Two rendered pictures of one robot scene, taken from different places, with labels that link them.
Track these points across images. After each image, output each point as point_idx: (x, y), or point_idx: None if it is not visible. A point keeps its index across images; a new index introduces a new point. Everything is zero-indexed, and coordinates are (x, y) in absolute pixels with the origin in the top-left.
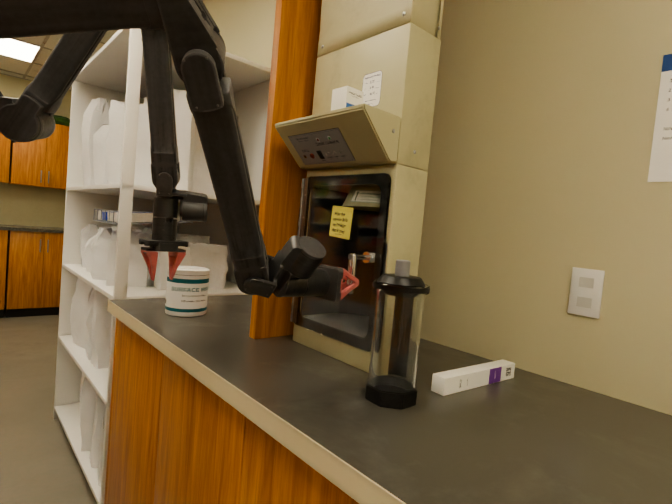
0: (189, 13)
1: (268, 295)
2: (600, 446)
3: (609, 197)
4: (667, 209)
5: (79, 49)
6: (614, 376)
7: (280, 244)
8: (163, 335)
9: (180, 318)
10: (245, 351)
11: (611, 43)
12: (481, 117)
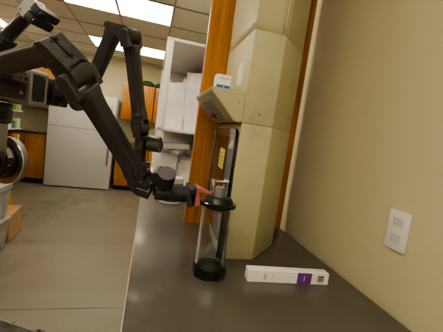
0: (53, 58)
1: (146, 197)
2: None
3: (423, 152)
4: None
5: (99, 65)
6: (409, 306)
7: (204, 168)
8: (140, 211)
9: (161, 204)
10: (168, 228)
11: (440, 18)
12: (350, 84)
